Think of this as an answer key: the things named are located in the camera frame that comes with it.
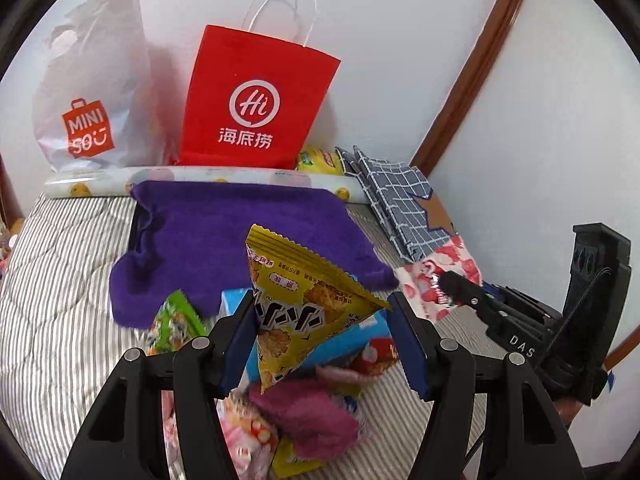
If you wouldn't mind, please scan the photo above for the striped bed quilt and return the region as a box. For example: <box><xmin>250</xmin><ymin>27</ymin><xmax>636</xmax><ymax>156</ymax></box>
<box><xmin>1</xmin><ymin>196</ymin><xmax>506</xmax><ymax>479</ymax></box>

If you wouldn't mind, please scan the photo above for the grey checked star cloth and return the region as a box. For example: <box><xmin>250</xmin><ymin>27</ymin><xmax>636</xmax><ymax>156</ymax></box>
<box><xmin>336</xmin><ymin>148</ymin><xmax>457</xmax><ymax>262</ymax></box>

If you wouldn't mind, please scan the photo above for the large magenta snack bag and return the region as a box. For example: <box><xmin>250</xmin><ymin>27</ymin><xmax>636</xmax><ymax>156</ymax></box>
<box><xmin>247</xmin><ymin>377</ymin><xmax>373</xmax><ymax>462</ymax></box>

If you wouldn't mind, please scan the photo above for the white Miniso plastic bag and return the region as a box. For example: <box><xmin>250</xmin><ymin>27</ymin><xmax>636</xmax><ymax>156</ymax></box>
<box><xmin>32</xmin><ymin>0</ymin><xmax>169</xmax><ymax>172</ymax></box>

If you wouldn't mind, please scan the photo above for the brown wooden door frame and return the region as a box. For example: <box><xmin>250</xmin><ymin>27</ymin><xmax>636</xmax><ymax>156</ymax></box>
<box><xmin>411</xmin><ymin>0</ymin><xmax>523</xmax><ymax>177</ymax></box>

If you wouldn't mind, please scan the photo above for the red snack packet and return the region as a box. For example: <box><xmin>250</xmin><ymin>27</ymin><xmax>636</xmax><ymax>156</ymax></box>
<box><xmin>349</xmin><ymin>337</ymin><xmax>399</xmax><ymax>377</ymax></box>

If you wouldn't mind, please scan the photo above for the yellow triangular snack packet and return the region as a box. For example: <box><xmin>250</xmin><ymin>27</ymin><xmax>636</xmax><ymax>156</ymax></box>
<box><xmin>245</xmin><ymin>224</ymin><xmax>390</xmax><ymax>390</ymax></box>

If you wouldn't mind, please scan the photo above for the rolled fruit-print wrapping paper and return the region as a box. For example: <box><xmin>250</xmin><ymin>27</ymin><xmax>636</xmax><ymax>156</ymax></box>
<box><xmin>43</xmin><ymin>166</ymin><xmax>370</xmax><ymax>205</ymax></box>

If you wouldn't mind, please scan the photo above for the yellow chips bag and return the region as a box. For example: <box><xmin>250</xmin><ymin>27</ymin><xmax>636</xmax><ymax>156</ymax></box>
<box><xmin>295</xmin><ymin>146</ymin><xmax>344</xmax><ymax>176</ymax></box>

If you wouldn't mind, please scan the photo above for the strawberry print snack packet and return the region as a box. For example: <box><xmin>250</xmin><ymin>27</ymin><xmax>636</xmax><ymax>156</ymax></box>
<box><xmin>394</xmin><ymin>235</ymin><xmax>483</xmax><ymax>323</ymax></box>

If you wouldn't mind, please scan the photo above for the pink cat snack packet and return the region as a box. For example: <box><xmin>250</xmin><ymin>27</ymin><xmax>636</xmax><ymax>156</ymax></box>
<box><xmin>217</xmin><ymin>389</ymin><xmax>279</xmax><ymax>480</ymax></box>

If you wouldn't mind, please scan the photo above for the purple towel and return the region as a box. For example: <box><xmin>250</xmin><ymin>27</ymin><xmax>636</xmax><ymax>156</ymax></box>
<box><xmin>110</xmin><ymin>181</ymin><xmax>397</xmax><ymax>330</ymax></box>

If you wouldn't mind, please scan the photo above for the blue tissue pack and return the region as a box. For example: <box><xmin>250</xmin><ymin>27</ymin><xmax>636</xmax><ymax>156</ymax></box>
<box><xmin>218</xmin><ymin>288</ymin><xmax>390</xmax><ymax>372</ymax></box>

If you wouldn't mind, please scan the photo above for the green snack packet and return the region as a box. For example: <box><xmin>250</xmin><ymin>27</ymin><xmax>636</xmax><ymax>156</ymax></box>
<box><xmin>145</xmin><ymin>290</ymin><xmax>208</xmax><ymax>356</ymax></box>

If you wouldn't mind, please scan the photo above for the red Haidilao paper bag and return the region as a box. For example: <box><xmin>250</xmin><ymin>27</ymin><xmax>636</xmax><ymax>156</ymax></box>
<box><xmin>178</xmin><ymin>15</ymin><xmax>341</xmax><ymax>169</ymax></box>

